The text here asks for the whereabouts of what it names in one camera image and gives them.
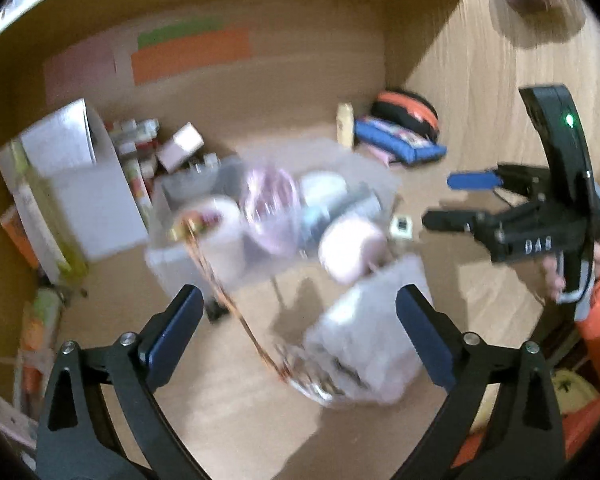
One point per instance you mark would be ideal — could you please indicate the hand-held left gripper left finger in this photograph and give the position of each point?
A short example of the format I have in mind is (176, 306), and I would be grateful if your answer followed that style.
(177, 330)

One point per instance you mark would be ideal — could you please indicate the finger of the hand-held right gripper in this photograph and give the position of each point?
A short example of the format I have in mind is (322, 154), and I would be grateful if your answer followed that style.
(472, 180)
(450, 220)

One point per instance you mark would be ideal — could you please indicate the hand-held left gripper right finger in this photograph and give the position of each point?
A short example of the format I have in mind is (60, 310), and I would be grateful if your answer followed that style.
(422, 332)

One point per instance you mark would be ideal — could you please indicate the clear plastic bag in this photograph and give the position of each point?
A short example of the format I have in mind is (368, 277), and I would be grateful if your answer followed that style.
(370, 330)

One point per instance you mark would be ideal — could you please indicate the clear plastic storage bin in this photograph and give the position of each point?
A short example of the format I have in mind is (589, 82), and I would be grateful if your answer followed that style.
(190, 270)

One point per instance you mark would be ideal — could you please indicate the white tape roll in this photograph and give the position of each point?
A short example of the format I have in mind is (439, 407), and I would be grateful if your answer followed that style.
(220, 235)

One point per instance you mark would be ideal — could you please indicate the dark bottle with white label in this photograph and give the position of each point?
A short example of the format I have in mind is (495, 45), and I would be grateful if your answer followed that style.
(340, 210)

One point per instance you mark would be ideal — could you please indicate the white round container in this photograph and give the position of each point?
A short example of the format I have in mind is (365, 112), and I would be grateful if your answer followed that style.
(322, 187)

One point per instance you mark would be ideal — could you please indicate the pink plastic bag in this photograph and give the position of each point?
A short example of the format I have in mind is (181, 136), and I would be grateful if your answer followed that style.
(270, 210)

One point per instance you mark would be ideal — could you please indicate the person's right hand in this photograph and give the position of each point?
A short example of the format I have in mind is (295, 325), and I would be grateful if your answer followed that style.
(552, 275)

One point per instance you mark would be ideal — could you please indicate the blue patchwork pouch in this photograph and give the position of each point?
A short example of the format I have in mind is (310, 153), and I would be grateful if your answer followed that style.
(405, 142)

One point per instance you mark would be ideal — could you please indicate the black and orange round case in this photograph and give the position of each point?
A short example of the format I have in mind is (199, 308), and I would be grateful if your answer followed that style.
(410, 107)

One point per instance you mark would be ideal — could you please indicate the cream plastic tube bottle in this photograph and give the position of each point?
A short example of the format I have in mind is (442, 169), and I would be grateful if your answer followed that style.
(346, 122)

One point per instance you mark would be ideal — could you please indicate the colourful paper package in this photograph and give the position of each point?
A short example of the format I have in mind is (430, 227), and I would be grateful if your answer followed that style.
(37, 340)

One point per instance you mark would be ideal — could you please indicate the yellow green book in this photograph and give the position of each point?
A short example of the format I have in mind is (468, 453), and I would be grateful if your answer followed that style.
(50, 210)

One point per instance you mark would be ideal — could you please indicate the translucent white file holder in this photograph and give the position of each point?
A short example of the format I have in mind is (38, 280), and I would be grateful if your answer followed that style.
(75, 180)

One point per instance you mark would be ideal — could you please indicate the orange book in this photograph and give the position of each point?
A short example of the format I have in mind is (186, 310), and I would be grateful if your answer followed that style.
(22, 235)

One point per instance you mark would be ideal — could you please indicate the small white cardboard box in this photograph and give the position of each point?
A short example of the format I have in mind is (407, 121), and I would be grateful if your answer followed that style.
(180, 145)

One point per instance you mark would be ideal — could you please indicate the person's orange garment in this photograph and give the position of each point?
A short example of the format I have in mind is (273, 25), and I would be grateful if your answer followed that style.
(580, 435)

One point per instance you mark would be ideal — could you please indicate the orange paper sheet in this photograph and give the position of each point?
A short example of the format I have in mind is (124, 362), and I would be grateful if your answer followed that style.
(190, 55)

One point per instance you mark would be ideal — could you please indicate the pink paper sheet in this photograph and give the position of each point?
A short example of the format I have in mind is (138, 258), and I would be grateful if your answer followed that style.
(80, 72)

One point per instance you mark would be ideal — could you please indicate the green paper sheet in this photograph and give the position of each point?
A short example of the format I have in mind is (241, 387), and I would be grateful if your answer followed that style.
(180, 32)

